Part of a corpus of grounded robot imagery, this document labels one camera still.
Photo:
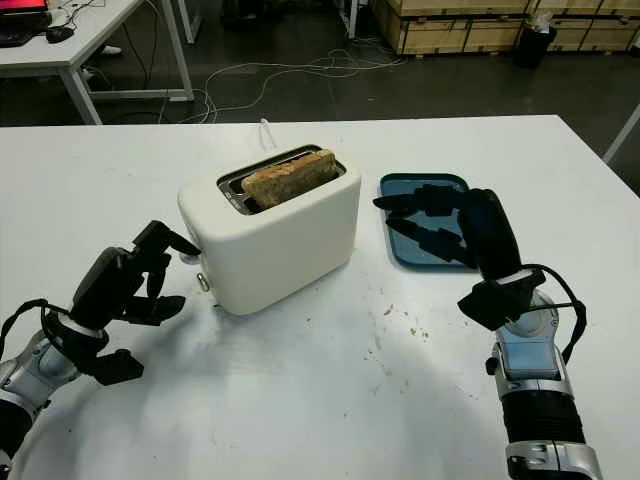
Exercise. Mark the black laptop red screen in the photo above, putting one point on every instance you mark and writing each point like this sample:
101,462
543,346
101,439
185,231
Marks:
22,27

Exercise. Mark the white office desk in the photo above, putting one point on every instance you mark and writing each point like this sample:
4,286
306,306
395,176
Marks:
75,45

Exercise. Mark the white desk frame leg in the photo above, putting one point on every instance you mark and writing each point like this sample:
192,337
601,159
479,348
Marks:
351,16

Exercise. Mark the cream white two-slot toaster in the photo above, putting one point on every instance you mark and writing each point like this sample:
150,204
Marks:
282,255

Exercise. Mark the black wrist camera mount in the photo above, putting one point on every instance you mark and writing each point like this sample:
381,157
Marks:
497,305
107,365

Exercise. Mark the crumpled white paper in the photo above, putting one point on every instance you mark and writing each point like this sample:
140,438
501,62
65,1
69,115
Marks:
543,20

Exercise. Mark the black trash bin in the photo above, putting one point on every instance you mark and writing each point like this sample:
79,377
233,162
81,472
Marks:
535,47

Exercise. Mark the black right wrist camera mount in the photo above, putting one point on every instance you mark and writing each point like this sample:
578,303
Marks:
497,305

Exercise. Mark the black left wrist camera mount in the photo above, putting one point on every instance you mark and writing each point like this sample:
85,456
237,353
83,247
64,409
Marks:
107,365

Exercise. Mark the black computer mouse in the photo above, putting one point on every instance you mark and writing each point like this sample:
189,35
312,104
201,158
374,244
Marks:
59,34

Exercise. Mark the toasted bread slice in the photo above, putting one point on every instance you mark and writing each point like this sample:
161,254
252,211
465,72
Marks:
290,177

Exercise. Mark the stacked wooden crates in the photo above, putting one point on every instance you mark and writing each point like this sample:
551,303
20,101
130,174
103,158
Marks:
450,27

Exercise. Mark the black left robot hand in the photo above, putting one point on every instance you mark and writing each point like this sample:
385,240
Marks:
115,285

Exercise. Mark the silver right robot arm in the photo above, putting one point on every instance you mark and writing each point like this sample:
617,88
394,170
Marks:
537,380

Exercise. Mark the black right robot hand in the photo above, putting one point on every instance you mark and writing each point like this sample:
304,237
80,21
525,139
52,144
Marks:
495,240

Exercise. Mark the white shoe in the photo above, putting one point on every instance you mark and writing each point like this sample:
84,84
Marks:
112,49

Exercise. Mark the blue plastic tray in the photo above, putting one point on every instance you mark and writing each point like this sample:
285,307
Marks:
402,250

